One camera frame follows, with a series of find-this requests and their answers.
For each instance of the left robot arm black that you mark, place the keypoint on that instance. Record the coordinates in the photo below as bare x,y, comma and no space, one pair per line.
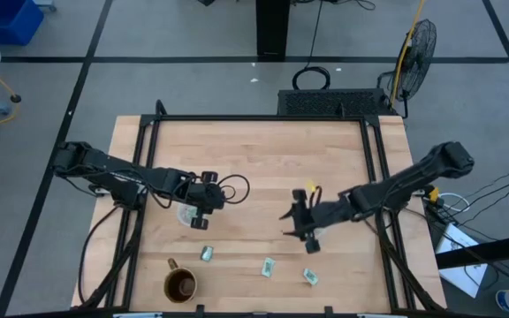
104,165

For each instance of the clear plastic wrapper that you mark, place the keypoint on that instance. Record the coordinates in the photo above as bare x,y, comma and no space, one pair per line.
183,211

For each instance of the brown ceramic mug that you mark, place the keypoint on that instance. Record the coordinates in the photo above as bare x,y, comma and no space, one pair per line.
180,285

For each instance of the white paper sheet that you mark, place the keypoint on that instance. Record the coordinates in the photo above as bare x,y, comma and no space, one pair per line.
460,256

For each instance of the yellow gripper tag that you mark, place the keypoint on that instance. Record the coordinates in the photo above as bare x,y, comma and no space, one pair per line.
311,185

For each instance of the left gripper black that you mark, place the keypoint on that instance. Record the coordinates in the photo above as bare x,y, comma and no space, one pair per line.
208,196

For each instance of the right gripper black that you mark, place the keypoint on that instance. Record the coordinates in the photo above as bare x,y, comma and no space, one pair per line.
321,214

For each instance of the green sweetener packet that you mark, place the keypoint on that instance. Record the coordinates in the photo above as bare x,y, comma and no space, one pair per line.
207,253
188,215
310,276
268,267

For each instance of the black floor fan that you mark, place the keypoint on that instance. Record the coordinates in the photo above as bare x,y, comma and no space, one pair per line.
415,57

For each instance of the black computer case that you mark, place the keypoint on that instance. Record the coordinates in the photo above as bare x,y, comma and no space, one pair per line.
329,102

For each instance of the blue plastic crate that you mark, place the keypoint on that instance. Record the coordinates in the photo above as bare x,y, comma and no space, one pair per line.
5,20

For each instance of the black neighbouring table bar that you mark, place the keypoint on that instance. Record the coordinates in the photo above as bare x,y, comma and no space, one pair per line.
488,249

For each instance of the tall black stand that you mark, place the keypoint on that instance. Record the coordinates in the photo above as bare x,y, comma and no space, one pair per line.
273,28

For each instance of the clear plastic bin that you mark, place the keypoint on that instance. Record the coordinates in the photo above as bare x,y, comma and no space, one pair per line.
322,232

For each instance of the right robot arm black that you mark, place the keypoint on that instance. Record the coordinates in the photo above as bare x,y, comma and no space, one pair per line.
413,176

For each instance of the black aluminium table frame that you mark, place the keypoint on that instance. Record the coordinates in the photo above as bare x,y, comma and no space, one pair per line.
259,117

